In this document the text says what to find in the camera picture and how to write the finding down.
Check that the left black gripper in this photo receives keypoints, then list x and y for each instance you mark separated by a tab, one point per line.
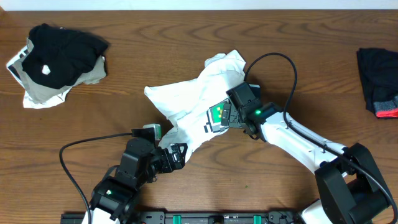
170	157

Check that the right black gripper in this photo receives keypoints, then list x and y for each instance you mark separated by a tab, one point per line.
233	116

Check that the white Mr Robot t-shirt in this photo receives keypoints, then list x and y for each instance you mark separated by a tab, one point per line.
194	107

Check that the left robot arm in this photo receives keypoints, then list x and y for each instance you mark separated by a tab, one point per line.
114	199

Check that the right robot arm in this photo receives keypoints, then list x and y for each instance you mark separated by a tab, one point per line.
349	182

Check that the beige folded garment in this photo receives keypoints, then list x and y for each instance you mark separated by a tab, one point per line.
40	93

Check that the black folded garment on pile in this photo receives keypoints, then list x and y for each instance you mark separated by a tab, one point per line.
60	56

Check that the black garment with red cuff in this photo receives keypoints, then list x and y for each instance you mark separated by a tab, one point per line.
378	75

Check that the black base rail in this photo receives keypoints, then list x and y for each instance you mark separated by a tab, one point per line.
162	217

